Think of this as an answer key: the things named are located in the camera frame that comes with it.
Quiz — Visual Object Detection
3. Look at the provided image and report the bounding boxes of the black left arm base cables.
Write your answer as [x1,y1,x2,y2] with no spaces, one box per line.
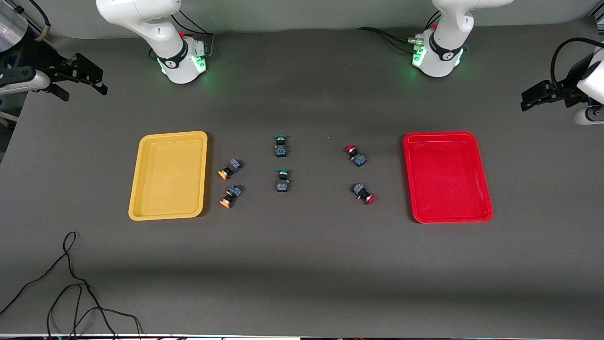
[356,10,443,55]

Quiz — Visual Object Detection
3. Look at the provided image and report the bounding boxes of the red push button switch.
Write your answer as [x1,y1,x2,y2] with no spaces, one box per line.
[345,145,368,167]
[352,182,376,205]

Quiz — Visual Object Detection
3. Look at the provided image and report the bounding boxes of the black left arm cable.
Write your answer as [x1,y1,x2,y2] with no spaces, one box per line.
[550,37,604,91]

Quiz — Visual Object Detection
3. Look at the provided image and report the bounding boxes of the yellow plastic tray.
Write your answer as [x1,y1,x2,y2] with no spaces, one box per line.
[128,131,209,221]

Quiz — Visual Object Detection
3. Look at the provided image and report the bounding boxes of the red plastic tray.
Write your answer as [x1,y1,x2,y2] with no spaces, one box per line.
[403,131,494,224]

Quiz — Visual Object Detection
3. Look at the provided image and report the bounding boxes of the yellow push button switch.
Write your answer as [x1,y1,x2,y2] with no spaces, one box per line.
[219,185,243,208]
[218,158,243,180]

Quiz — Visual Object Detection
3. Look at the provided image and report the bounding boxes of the black right arm base cables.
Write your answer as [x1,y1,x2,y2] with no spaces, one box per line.
[149,9,216,60]

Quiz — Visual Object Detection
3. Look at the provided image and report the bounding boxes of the thin black loose cable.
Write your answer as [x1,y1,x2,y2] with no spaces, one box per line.
[0,231,143,340]

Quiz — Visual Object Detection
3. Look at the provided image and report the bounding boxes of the black arm base cables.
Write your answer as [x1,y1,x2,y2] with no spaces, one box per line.
[356,10,443,55]
[149,9,216,60]

